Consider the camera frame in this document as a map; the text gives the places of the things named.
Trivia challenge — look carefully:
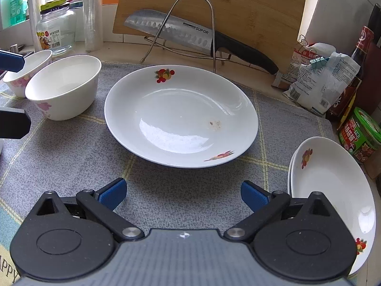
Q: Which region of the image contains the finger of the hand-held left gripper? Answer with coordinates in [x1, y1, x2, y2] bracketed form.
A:
[0, 109, 32, 139]
[0, 51, 26, 72]

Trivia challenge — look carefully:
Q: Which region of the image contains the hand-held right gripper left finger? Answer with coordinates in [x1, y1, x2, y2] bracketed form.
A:
[36, 178, 145, 242]

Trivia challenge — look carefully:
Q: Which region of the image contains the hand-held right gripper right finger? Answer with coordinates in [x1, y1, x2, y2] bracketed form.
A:
[223, 180, 331, 241]

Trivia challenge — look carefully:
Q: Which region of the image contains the white bowl with pink flowers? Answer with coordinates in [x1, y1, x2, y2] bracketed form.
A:
[25, 55, 102, 121]
[2, 50, 53, 98]

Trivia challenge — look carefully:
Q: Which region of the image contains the white plate with red flowers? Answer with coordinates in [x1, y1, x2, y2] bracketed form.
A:
[104, 65, 259, 168]
[287, 150, 295, 199]
[290, 136, 376, 276]

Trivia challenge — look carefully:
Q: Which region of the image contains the grey teal checked cloth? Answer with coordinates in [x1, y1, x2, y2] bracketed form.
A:
[0, 61, 335, 286]

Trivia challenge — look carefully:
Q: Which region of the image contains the glass jar with yellow lid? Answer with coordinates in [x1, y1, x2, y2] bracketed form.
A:
[36, 0, 77, 55]

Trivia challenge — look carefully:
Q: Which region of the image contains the short plastic wrap roll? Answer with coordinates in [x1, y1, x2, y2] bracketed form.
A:
[27, 0, 44, 52]

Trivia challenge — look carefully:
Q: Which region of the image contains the green dish soap bottle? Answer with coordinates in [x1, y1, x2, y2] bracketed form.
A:
[7, 0, 27, 26]

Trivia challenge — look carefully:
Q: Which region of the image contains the tall plastic wrap roll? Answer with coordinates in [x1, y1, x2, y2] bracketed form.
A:
[83, 0, 104, 52]

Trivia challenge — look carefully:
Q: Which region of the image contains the white plastic bag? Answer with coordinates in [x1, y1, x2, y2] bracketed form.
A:
[282, 51, 361, 117]

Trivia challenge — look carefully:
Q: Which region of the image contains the red white bag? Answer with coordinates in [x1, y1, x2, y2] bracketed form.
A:
[271, 42, 337, 90]

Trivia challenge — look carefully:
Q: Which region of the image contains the teal binder clip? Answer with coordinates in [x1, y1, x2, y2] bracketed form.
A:
[310, 56, 331, 70]

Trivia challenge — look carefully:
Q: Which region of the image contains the dark soy sauce bottle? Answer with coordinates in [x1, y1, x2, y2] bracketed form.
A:
[326, 25, 375, 123]

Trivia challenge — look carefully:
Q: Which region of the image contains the bamboo cutting board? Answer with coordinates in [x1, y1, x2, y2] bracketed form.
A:
[112, 0, 309, 75]

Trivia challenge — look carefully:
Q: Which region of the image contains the steel kitchen knife black handle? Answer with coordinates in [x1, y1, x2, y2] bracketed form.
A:
[123, 9, 279, 76]

